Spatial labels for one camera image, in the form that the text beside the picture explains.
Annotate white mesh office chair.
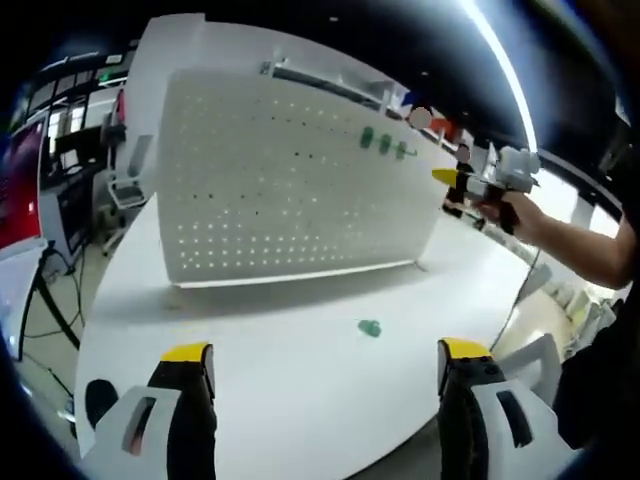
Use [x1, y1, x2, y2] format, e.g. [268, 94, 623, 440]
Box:
[106, 133, 155, 257]

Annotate white perforated mounting plate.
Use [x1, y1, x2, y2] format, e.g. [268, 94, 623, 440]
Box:
[157, 68, 455, 290]

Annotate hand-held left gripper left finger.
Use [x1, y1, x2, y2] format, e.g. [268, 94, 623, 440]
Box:
[84, 342, 219, 480]

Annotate white shelf rail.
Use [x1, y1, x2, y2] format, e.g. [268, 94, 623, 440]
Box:
[259, 57, 441, 119]

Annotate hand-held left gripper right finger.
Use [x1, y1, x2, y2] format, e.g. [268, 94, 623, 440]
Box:
[437, 337, 584, 480]

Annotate black round table grommet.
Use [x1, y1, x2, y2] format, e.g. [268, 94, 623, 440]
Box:
[83, 378, 121, 432]

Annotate person's dark clothing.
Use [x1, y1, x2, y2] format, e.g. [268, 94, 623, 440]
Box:
[553, 124, 640, 451]

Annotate ceiling light strip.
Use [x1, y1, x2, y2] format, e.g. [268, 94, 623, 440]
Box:
[468, 0, 540, 152]

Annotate person's right hand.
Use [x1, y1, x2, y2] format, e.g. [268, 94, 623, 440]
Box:
[482, 192, 544, 239]

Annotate black equipment cabinet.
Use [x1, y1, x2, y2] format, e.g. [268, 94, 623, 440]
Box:
[49, 127, 109, 261]

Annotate red display screen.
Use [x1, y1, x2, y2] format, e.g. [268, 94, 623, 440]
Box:
[0, 118, 50, 252]

